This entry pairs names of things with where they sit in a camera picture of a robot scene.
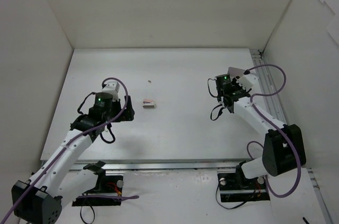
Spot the eraser with pink sleeve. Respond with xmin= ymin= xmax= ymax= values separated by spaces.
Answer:
xmin=142 ymin=99 xmax=156 ymax=109

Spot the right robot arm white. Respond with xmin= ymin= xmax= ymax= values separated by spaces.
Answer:
xmin=215 ymin=74 xmax=306 ymax=188

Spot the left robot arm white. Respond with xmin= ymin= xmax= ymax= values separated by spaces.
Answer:
xmin=11 ymin=92 xmax=134 ymax=223

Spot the clear divided organizer container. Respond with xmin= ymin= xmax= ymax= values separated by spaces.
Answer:
xmin=227 ymin=67 xmax=245 ymax=77

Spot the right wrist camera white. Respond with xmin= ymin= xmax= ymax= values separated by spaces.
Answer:
xmin=236 ymin=74 xmax=258 ymax=92

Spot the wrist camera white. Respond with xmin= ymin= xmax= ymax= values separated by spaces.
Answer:
xmin=236 ymin=74 xmax=258 ymax=92
xmin=102 ymin=80 xmax=120 ymax=101

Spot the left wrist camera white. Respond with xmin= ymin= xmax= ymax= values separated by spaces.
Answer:
xmin=102 ymin=80 xmax=120 ymax=101

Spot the aluminium rail frame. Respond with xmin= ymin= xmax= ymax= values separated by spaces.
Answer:
xmin=41 ymin=49 xmax=335 ymax=223

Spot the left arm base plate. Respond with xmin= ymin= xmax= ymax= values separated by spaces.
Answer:
xmin=72 ymin=175 xmax=123 ymax=207

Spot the black cable right base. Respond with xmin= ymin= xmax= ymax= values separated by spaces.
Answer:
xmin=214 ymin=181 xmax=255 ymax=207

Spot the black cable base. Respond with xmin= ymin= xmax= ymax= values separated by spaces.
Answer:
xmin=214 ymin=181 xmax=255 ymax=207
xmin=79 ymin=197 xmax=96 ymax=222

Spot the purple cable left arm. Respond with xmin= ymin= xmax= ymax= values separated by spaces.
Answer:
xmin=5 ymin=77 xmax=140 ymax=224

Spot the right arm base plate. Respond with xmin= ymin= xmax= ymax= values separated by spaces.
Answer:
xmin=217 ymin=173 xmax=270 ymax=204

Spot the black cable left base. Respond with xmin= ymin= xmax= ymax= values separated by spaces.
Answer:
xmin=79 ymin=197 xmax=96 ymax=222

